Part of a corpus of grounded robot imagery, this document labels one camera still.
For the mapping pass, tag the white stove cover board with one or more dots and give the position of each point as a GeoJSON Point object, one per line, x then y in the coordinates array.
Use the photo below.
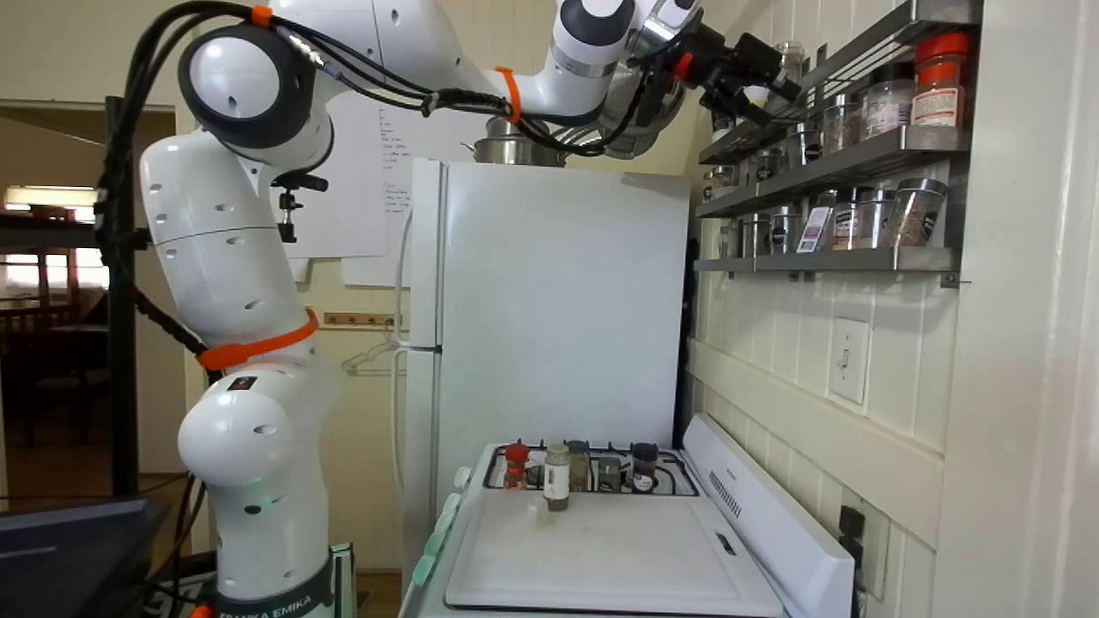
{"type": "Point", "coordinates": [607, 559]}

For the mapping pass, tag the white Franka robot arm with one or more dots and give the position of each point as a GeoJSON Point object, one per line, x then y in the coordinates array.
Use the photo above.
{"type": "Point", "coordinates": [219, 262]}

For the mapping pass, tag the steel lid spice jar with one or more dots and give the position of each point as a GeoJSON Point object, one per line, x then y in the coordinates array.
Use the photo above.
{"type": "Point", "coordinates": [877, 214]}
{"type": "Point", "coordinates": [782, 226]}
{"type": "Point", "coordinates": [923, 211]}
{"type": "Point", "coordinates": [839, 126]}
{"type": "Point", "coordinates": [751, 233]}
{"type": "Point", "coordinates": [608, 471]}
{"type": "Point", "coordinates": [883, 107]}
{"type": "Point", "coordinates": [797, 144]}
{"type": "Point", "coordinates": [846, 217]}

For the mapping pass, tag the black horizontal bar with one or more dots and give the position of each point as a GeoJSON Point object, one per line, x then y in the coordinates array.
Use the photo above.
{"type": "Point", "coordinates": [52, 230]}

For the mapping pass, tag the steel wall spice rack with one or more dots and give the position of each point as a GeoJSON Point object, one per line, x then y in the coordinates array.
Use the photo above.
{"type": "Point", "coordinates": [825, 262]}

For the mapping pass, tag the small red bottle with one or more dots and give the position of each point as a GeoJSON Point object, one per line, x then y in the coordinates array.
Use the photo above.
{"type": "Point", "coordinates": [516, 460]}

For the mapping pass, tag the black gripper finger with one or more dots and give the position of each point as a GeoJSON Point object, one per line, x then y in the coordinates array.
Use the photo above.
{"type": "Point", "coordinates": [770, 98]}
{"type": "Point", "coordinates": [773, 64]}

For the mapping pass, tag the dark laptop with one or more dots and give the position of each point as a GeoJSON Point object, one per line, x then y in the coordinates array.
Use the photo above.
{"type": "Point", "coordinates": [69, 559]}

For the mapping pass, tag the white gas stove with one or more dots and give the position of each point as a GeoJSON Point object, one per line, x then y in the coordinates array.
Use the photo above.
{"type": "Point", "coordinates": [777, 538]}

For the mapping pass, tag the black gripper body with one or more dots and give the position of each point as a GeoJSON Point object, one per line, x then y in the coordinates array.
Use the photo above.
{"type": "Point", "coordinates": [724, 60]}

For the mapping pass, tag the yellow spice bottle grey lid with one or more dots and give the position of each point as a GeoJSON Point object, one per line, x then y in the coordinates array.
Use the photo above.
{"type": "Point", "coordinates": [578, 464]}

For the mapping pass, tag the thin steel shaker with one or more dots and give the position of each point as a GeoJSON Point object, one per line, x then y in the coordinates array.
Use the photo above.
{"type": "Point", "coordinates": [823, 71]}

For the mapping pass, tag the red spice jar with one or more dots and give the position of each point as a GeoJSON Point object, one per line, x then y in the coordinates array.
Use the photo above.
{"type": "Point", "coordinates": [941, 81]}

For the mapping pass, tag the white refrigerator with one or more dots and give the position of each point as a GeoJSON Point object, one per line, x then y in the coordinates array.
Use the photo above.
{"type": "Point", "coordinates": [551, 310]}

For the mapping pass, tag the white wall outlet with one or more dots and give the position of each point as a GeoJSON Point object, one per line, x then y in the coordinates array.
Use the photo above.
{"type": "Point", "coordinates": [851, 362]}

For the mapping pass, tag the beige lid spice bottle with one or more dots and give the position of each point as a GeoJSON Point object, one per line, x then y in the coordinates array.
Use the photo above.
{"type": "Point", "coordinates": [557, 478]}

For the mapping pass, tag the black stand pole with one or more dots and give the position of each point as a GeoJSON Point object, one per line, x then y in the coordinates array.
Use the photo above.
{"type": "Point", "coordinates": [123, 432]}

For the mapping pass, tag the wooden wall rail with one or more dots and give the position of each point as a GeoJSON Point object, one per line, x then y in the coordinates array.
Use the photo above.
{"type": "Point", "coordinates": [360, 321]}

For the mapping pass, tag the black clamp mount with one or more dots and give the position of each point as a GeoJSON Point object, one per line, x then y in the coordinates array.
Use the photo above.
{"type": "Point", "coordinates": [296, 203]}

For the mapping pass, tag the black wall plug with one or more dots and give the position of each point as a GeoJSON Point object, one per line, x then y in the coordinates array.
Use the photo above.
{"type": "Point", "coordinates": [854, 534]}

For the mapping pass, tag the white label spice jar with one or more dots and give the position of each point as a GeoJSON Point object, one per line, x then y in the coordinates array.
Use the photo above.
{"type": "Point", "coordinates": [815, 226]}

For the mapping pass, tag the black lid spice bottle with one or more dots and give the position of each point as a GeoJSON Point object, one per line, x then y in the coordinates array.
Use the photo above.
{"type": "Point", "coordinates": [645, 467]}

